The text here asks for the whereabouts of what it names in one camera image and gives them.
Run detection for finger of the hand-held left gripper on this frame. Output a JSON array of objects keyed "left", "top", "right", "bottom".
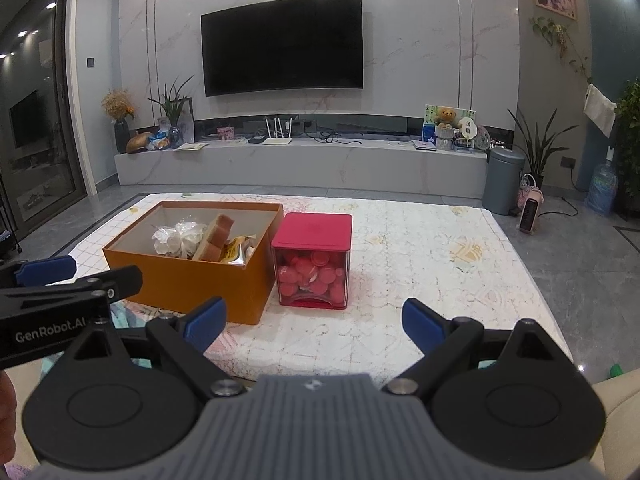
[
  {"left": 0, "top": 265, "right": 144, "bottom": 311},
  {"left": 0, "top": 255, "right": 77, "bottom": 289}
]

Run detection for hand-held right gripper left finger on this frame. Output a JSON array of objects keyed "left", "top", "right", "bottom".
[{"left": 60, "top": 296, "right": 247, "bottom": 400}]

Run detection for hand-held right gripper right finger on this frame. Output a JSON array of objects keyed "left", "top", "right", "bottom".
[{"left": 382, "top": 298, "right": 577, "bottom": 397}]

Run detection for orange cardboard box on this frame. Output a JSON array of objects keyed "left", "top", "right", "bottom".
[{"left": 102, "top": 200, "right": 285, "bottom": 326}]

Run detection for crinkled clear plastic bag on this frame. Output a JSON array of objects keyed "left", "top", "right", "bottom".
[{"left": 151, "top": 219, "right": 206, "bottom": 260}]

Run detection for yellow snack packet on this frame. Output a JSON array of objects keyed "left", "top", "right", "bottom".
[{"left": 220, "top": 234, "right": 259, "bottom": 265}]

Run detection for brown toy cake slice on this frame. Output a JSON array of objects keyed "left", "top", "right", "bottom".
[{"left": 192, "top": 213, "right": 236, "bottom": 263}]

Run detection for teal striped cloth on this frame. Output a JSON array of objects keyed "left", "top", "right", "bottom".
[{"left": 108, "top": 302, "right": 152, "bottom": 334}]

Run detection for red lidded clear container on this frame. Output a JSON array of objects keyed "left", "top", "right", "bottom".
[{"left": 271, "top": 212, "right": 354, "bottom": 310}]

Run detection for golden gourd ornament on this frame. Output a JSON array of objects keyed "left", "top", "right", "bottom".
[{"left": 125, "top": 131, "right": 154, "bottom": 155}]

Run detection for dark vase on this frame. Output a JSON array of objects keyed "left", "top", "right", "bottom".
[{"left": 113, "top": 118, "right": 131, "bottom": 154}]

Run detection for pink space heater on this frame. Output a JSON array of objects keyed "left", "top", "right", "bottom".
[{"left": 518, "top": 188, "right": 546, "bottom": 235}]

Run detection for glass sliding door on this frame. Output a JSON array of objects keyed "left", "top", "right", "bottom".
[{"left": 0, "top": 0, "right": 99, "bottom": 262}]

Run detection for grey trash can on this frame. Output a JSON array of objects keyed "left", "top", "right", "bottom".
[{"left": 482, "top": 147, "right": 527, "bottom": 216}]

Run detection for pink basket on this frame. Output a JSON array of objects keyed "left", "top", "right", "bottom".
[{"left": 518, "top": 173, "right": 539, "bottom": 209}]

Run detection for white standing card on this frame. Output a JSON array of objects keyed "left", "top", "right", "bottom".
[{"left": 177, "top": 97, "right": 195, "bottom": 145}]

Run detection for yellow dried flowers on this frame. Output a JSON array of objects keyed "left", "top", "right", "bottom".
[{"left": 101, "top": 88, "right": 136, "bottom": 122}]

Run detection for marble television console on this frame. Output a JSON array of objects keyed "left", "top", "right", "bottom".
[{"left": 113, "top": 138, "right": 489, "bottom": 200}]

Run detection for green plant in glass vase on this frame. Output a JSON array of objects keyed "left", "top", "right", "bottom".
[{"left": 148, "top": 74, "right": 196, "bottom": 149}]

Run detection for white router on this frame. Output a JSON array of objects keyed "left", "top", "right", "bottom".
[{"left": 262, "top": 116, "right": 294, "bottom": 146}]

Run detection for white round ornament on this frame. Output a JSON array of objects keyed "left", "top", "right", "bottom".
[{"left": 459, "top": 115, "right": 477, "bottom": 150}]

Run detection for small teddy bear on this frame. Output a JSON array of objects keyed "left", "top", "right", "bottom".
[{"left": 433, "top": 107, "right": 464, "bottom": 130}]

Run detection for long-leaved potted plant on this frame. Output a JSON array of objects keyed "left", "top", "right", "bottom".
[{"left": 506, "top": 107, "right": 574, "bottom": 189}]

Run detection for green picture board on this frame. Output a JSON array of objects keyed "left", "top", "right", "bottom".
[{"left": 423, "top": 103, "right": 475, "bottom": 144}]

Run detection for beige sofa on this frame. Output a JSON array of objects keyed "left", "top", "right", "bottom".
[{"left": 589, "top": 367, "right": 640, "bottom": 480}]

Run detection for blue water jug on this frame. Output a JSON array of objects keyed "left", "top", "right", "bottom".
[{"left": 585, "top": 157, "right": 620, "bottom": 218}]

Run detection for white hanging cloth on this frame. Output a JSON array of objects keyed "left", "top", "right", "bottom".
[{"left": 583, "top": 83, "right": 619, "bottom": 139}]

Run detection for bushy ivy plant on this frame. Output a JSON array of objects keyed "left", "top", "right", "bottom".
[{"left": 613, "top": 79, "right": 640, "bottom": 202}]

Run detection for hanging vine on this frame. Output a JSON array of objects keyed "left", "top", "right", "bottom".
[{"left": 529, "top": 16, "right": 594, "bottom": 84}]

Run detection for heater power cable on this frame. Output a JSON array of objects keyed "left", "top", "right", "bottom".
[{"left": 542, "top": 194, "right": 587, "bottom": 212}]

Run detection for black cables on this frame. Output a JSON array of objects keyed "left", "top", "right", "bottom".
[{"left": 304, "top": 129, "right": 362, "bottom": 146}]

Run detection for black wall television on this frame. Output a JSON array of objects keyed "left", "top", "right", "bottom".
[{"left": 200, "top": 0, "right": 365, "bottom": 97}]

